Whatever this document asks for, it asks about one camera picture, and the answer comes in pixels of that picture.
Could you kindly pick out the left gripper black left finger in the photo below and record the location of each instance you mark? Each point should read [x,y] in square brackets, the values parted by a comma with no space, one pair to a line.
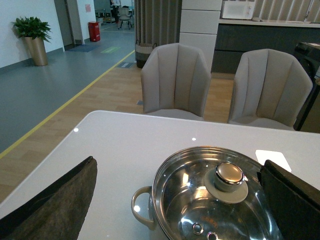
[57,212]

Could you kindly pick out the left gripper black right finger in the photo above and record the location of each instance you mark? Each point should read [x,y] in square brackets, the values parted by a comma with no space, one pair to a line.
[294,204]

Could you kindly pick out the glass pot lid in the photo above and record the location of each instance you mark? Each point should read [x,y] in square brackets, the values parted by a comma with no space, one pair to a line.
[183,209]

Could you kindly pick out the white electric cooking pot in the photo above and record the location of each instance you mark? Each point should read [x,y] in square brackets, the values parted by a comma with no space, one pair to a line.
[226,182]

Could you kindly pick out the beige chair right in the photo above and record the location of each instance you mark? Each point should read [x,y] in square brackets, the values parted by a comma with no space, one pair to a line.
[270,88]

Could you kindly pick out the beige chair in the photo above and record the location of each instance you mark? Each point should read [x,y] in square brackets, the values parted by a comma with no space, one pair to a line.
[270,88]
[175,81]

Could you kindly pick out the beige chair left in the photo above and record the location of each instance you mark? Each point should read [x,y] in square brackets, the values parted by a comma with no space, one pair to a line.
[175,81]

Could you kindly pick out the dark kitchen counter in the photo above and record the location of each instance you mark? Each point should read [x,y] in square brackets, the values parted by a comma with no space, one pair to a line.
[235,39]

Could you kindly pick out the woven basket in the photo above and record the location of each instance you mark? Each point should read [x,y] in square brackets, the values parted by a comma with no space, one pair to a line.
[142,52]

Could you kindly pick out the green potted plant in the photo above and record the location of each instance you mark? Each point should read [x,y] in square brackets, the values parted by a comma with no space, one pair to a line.
[35,32]

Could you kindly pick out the red bin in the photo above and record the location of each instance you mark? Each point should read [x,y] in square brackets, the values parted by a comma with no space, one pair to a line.
[94,31]

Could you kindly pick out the white microwave oven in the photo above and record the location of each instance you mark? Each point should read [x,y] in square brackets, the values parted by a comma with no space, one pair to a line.
[237,10]

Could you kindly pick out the grey office chair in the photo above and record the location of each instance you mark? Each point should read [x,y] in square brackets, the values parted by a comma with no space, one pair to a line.
[124,15]

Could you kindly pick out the person in background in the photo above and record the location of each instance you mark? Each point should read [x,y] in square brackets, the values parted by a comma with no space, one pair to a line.
[114,6]

